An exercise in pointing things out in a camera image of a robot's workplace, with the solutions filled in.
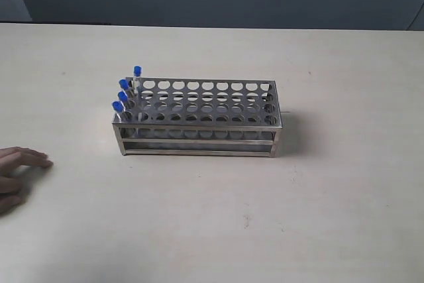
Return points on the bare human hand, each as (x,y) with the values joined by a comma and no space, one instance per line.
(12,158)

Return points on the blue capped tube front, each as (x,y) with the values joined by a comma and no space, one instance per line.
(120,111)

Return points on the blue capped tube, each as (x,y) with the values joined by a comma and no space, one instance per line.
(124,99)
(136,81)
(120,111)
(125,86)

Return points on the blue capped tube back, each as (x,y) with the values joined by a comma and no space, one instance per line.
(136,81)

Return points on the stainless steel test tube rack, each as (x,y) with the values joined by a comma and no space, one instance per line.
(202,118)

